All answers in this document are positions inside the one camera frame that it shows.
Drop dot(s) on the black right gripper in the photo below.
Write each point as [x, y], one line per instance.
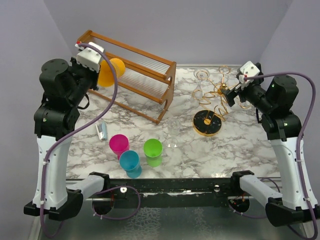
[230, 94]

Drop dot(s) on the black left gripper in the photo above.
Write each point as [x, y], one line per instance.
[76, 65]

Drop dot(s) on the yellow plastic wine glass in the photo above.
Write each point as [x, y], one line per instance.
[106, 78]

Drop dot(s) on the clear wine glass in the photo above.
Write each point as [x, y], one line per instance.
[173, 129]
[201, 74]

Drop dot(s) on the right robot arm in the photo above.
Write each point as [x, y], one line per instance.
[296, 202]

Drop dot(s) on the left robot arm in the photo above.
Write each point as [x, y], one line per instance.
[65, 84]

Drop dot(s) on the wooden two-tier shelf rack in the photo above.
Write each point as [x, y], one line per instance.
[146, 74]

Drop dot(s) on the pink plastic wine glass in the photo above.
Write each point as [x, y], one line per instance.
[119, 144]

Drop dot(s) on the blue plastic wine glass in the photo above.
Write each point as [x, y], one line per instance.
[130, 162]

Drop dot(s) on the green plastic wine glass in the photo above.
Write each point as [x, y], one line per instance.
[153, 149]

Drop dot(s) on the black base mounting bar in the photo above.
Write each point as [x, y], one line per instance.
[170, 192]

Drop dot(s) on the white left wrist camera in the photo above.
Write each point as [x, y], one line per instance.
[88, 58]

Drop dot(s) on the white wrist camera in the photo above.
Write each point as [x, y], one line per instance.
[249, 69]
[88, 58]

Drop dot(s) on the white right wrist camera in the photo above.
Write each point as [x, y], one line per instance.
[249, 69]

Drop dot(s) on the gold wire wine glass rack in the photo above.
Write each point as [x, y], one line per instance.
[208, 121]

